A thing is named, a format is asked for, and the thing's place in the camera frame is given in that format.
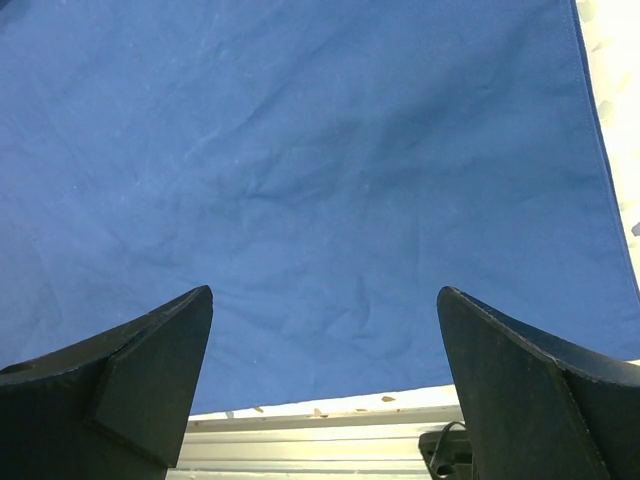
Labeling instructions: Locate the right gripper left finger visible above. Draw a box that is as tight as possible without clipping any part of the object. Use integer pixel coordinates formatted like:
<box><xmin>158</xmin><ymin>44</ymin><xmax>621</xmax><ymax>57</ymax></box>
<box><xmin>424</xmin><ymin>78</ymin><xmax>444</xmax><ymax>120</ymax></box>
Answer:
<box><xmin>1</xmin><ymin>286</ymin><xmax>213</xmax><ymax>480</ymax></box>

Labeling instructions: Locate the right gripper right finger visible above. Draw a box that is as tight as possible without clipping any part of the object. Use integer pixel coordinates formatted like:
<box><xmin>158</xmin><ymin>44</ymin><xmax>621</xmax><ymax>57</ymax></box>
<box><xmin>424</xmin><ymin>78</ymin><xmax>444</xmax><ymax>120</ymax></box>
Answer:
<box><xmin>437</xmin><ymin>287</ymin><xmax>639</xmax><ymax>479</ymax></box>

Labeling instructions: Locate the blue surgical drape cloth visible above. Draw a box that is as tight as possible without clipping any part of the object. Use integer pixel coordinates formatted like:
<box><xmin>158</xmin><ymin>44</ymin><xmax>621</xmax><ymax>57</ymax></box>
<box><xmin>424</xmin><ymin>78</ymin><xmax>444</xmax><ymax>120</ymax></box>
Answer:
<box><xmin>1</xmin><ymin>1</ymin><xmax>639</xmax><ymax>413</ymax></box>

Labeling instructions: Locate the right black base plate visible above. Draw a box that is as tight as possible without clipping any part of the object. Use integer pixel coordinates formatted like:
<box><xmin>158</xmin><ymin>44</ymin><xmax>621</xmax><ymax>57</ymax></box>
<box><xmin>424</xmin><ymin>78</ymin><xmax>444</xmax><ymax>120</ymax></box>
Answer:
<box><xmin>418</xmin><ymin>421</ymin><xmax>479</xmax><ymax>480</ymax></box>

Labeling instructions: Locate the aluminium mounting rail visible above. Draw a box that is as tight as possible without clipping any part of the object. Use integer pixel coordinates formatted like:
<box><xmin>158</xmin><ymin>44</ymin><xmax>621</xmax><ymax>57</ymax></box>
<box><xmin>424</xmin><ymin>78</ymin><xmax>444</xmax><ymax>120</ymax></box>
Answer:
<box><xmin>167</xmin><ymin>406</ymin><xmax>463</xmax><ymax>479</ymax></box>

